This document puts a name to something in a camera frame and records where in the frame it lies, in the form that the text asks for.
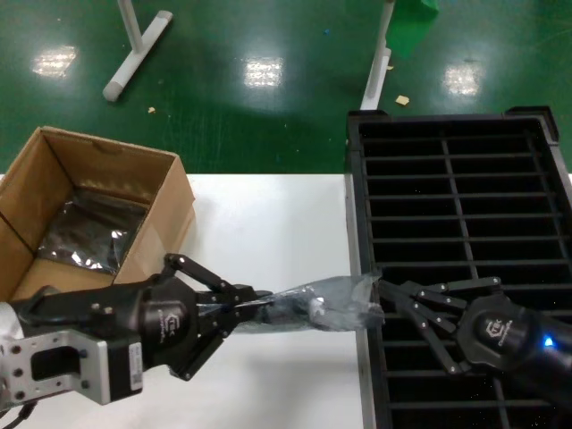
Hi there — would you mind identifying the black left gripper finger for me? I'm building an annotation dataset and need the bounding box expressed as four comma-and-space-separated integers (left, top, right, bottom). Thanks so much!
168, 299, 274, 382
163, 252, 274, 310

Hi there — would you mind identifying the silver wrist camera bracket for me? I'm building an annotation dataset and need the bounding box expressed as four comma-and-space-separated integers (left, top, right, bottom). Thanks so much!
0, 330, 111, 406

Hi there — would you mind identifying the black slotted container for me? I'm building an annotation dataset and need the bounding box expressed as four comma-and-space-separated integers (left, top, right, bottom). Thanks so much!
344, 105, 572, 429

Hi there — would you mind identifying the grey translucent antistatic bag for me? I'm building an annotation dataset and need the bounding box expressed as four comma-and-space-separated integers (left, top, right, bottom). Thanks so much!
35, 186, 151, 276
196, 273, 386, 334

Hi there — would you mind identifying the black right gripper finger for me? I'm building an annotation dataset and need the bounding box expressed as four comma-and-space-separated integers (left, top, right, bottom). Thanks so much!
378, 285, 471, 375
378, 275, 503, 315

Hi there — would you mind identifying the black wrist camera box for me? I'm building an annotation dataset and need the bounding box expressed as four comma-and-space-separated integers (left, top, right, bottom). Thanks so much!
105, 339, 145, 406

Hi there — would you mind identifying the brown cardboard box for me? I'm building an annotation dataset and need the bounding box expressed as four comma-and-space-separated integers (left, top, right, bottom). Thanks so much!
0, 125, 197, 303

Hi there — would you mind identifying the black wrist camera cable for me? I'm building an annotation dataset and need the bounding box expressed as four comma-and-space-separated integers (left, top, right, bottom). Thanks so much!
0, 400, 39, 429

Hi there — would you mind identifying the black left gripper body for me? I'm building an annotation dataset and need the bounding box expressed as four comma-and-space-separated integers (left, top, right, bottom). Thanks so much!
13, 276, 202, 372

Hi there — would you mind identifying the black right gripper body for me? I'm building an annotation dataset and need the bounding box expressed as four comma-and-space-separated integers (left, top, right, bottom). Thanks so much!
455, 297, 572, 406

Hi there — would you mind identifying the white table leg with foot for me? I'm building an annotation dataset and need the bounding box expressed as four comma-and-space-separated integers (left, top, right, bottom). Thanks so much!
359, 0, 397, 111
102, 0, 174, 104

